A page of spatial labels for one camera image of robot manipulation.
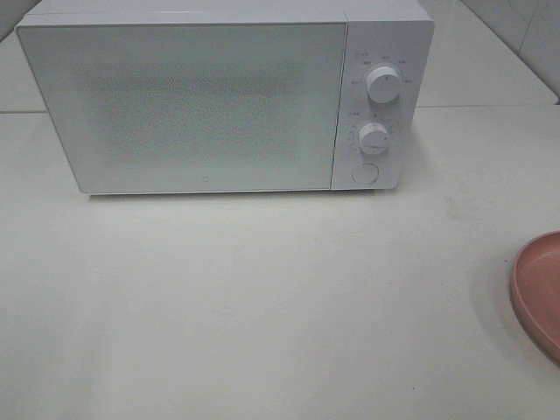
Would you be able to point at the round white door button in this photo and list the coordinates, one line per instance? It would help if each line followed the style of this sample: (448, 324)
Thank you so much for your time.
(365, 174)

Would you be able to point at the white microwave door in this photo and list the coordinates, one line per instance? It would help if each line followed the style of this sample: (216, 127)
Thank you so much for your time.
(184, 109)

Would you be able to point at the pink round plate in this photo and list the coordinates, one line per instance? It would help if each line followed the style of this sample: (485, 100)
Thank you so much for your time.
(534, 290)

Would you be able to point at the lower white timer knob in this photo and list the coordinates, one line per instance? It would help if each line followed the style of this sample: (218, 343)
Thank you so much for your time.
(373, 138)

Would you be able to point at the upper white power knob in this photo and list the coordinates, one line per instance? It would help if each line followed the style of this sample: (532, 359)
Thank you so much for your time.
(384, 84)

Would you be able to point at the white microwave oven body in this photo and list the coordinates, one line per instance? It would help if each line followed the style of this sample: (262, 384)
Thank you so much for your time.
(395, 33)

